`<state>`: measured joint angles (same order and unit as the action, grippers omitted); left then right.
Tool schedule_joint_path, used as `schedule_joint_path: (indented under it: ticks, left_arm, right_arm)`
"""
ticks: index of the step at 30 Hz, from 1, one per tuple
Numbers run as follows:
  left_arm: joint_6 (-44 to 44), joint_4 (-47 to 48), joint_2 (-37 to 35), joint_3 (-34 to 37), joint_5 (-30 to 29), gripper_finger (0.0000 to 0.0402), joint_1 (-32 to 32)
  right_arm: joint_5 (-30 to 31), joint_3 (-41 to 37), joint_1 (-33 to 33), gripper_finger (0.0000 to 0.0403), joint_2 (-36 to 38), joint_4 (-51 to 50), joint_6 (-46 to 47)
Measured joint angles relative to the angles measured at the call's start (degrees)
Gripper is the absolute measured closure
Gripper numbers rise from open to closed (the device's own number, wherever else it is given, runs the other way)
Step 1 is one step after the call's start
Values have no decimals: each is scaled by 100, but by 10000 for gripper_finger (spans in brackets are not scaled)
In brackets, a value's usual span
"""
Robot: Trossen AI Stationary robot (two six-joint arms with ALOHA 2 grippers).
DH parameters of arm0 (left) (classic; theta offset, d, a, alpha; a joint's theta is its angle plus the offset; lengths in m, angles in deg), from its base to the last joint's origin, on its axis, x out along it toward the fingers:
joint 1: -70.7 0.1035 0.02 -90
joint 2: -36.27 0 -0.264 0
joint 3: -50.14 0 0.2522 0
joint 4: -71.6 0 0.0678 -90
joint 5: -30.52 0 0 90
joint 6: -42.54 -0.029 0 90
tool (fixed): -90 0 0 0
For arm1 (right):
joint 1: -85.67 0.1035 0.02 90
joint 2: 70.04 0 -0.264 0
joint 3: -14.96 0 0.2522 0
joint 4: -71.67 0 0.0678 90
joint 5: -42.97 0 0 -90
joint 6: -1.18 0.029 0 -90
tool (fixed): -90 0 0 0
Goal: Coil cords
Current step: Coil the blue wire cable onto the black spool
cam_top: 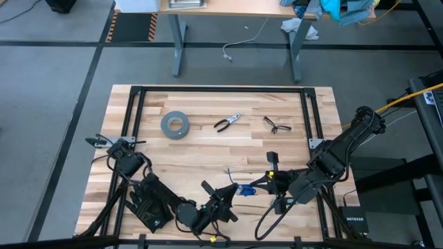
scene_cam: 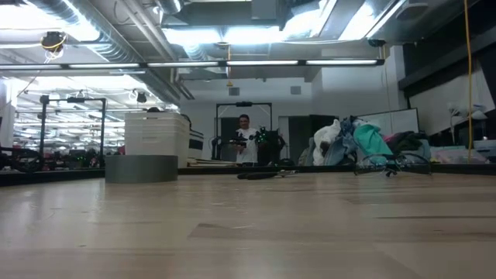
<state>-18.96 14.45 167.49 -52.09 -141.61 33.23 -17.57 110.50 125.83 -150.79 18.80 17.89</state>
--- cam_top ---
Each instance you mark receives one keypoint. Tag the black aluminium table frame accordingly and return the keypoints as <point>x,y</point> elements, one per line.
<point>221,89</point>

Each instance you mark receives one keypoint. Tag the black work glove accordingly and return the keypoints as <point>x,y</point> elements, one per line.
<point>152,221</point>
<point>138,190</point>

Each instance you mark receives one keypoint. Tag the teal garment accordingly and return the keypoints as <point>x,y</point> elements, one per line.
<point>330,8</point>

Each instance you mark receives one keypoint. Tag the silver mounting plate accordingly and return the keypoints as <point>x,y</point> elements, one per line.
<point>316,142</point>
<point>127,139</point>

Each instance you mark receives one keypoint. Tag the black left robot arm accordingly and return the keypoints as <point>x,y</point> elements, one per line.
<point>162,193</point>

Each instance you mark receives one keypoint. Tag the stack of books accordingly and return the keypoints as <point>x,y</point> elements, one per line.
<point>187,4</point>

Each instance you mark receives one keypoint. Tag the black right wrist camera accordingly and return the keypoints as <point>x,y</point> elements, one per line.
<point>272,157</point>

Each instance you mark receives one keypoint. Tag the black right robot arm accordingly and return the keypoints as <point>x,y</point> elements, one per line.
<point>339,152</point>

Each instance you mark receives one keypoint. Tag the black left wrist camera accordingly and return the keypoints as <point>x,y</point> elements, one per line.
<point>207,187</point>

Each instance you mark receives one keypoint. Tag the wooden desk grey legs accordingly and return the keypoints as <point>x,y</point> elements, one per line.
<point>242,8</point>

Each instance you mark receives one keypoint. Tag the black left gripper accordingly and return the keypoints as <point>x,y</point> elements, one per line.
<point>214,212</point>

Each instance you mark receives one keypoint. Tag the blue plaid shirt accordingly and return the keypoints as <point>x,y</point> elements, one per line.
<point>297,8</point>

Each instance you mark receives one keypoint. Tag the black mat hazard stripes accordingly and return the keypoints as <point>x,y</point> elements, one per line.
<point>133,27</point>

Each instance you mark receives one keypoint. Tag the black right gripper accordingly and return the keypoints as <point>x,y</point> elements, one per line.
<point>281,182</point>

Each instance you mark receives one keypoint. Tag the black table clamp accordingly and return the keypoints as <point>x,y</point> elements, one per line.
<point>142,242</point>
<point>298,242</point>

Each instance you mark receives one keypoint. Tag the black box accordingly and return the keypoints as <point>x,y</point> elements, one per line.
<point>60,5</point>

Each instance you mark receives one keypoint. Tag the black Netgear network switch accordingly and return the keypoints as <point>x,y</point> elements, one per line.
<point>353,221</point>

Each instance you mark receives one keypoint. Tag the clear safety glasses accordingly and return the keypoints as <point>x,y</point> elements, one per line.
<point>274,130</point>

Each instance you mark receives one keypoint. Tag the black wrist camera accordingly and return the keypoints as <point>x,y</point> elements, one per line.
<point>207,187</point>
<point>272,157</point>

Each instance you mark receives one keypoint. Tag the grey duct tape roll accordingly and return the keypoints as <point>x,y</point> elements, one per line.
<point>180,133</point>

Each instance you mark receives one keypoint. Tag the blue denim garment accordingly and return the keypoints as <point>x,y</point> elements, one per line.
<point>356,15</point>

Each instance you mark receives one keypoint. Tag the white cloth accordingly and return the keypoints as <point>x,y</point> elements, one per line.
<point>289,25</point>

